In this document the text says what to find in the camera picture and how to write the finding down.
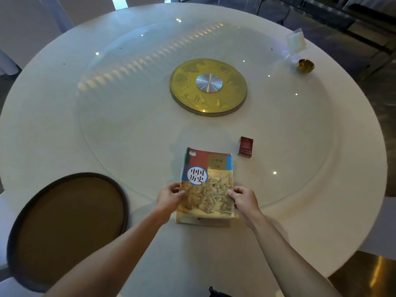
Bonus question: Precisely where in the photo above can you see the person's left hand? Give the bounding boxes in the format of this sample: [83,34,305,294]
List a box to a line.
[156,182,186,225]

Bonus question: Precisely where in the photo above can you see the small dark red box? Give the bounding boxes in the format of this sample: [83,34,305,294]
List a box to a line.
[238,136,254,159]

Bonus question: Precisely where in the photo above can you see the brown round tray, black rim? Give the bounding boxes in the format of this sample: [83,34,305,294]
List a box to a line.
[7,172,129,293]

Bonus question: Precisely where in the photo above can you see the dark metal frame furniture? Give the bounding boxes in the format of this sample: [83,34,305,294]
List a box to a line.
[259,0,396,56]

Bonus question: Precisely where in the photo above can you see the person's right forearm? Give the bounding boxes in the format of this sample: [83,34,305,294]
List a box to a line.
[247,213,343,297]

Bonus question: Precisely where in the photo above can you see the round glass turntable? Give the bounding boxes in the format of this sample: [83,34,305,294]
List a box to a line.
[75,20,335,211]

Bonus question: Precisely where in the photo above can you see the silver round centre cap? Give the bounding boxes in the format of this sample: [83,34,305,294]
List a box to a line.
[196,73,223,93]

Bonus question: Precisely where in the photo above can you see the colourful illustrated textbook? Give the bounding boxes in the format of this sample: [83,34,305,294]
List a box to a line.
[175,147,236,228]

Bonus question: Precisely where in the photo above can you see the small gold bowl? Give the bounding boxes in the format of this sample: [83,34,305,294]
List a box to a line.
[297,59,315,73]

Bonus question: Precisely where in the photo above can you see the gold round turntable base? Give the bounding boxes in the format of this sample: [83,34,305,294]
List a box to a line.
[169,58,248,117]

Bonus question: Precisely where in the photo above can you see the person's left forearm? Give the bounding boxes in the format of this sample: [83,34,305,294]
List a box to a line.
[44,210,170,297]

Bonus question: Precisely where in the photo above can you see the person's right hand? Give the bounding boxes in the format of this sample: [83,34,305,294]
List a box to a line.
[227,186,266,229]

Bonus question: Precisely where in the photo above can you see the clear acrylic sign holder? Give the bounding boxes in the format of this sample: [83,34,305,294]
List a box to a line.
[283,28,307,60]

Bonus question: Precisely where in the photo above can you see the black clothing piece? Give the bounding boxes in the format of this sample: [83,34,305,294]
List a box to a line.
[208,286,233,297]

